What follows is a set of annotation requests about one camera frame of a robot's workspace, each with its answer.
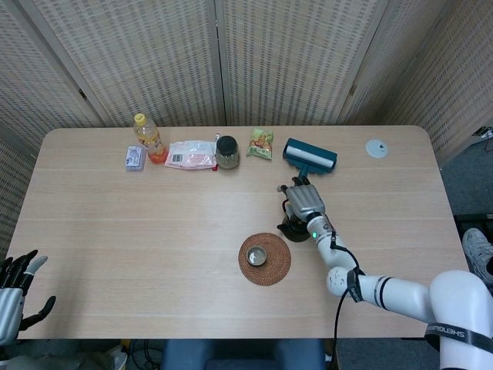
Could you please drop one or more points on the dark ceramic teacup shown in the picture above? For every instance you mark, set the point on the dark ceramic teacup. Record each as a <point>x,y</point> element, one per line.
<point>257,257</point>

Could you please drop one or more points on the glass jar with black lid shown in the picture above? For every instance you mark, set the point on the glass jar with black lid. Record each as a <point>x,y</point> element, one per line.
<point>227,154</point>

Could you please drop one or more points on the white sneaker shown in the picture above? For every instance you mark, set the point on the white sneaker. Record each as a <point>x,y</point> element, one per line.
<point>475,246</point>

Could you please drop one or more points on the green snack packet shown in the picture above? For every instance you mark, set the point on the green snack packet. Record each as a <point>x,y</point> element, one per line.
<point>260,144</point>

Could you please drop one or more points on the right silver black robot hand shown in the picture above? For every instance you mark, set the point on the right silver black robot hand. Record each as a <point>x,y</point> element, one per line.
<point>304,200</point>

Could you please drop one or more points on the round woven rattan coaster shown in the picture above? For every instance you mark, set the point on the round woven rattan coaster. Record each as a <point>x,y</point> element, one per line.
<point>277,268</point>

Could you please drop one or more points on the small blue tissue pack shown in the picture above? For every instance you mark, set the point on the small blue tissue pack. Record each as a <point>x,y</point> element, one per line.
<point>135,159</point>

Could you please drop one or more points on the pink snack bag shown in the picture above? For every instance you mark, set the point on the pink snack bag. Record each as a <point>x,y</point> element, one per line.
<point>190,156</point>

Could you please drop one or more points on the woven folding screen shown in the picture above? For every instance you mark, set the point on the woven folding screen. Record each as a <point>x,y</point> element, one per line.
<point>154,58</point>

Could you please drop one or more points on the grey fabric heap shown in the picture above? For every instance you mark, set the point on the grey fabric heap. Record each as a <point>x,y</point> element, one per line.
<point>58,356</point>

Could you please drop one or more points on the green circuit board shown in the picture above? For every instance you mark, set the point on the green circuit board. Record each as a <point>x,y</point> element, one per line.
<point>482,132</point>

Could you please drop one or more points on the black teapot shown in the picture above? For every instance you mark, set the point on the black teapot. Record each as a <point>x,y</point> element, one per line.
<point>294,234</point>

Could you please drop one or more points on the teal lint roller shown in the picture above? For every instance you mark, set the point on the teal lint roller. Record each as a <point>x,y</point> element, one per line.
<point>308,154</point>

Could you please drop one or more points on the orange drink bottle yellow cap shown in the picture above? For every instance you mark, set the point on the orange drink bottle yellow cap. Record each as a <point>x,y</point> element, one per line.
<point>148,136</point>

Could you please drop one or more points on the blue chair seat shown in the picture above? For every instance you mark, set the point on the blue chair seat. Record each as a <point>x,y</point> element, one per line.
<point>239,354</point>

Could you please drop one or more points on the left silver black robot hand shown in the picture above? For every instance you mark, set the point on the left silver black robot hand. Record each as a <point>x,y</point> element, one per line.
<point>9,304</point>

